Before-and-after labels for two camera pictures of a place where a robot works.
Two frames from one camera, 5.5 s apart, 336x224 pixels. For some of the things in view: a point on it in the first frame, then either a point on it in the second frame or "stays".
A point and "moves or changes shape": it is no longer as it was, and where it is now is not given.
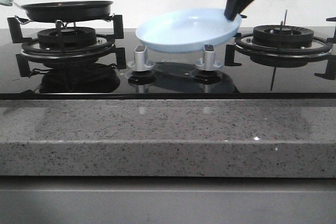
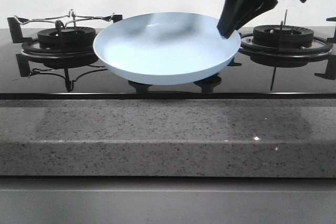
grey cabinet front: x=123 y=200 stays
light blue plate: x=187 y=30 moves or changes shape
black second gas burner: x=282 y=34 stays
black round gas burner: x=61 y=37 stays
